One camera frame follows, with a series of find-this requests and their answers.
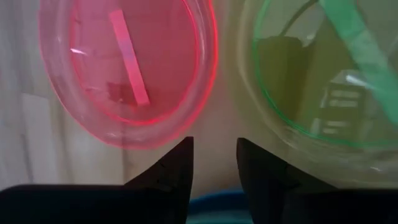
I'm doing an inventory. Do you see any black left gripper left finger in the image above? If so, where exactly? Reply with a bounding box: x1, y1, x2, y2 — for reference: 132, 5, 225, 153
0, 136, 195, 224

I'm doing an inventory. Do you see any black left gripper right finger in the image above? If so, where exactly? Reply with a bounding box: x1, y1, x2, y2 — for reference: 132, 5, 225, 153
236, 138, 398, 224

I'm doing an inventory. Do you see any large opaque teal plate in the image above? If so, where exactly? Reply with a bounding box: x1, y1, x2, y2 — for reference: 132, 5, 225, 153
186, 217, 253, 224

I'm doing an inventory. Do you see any clear green plastic plate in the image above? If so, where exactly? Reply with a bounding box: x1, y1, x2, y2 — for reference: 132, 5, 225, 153
238, 0, 398, 187

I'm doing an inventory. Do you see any clear pink plastic plate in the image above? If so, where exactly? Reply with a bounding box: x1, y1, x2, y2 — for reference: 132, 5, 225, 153
37, 0, 220, 150

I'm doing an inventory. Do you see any opaque blue plastic plate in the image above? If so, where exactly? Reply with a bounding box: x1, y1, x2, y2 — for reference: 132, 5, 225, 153
186, 185, 253, 224

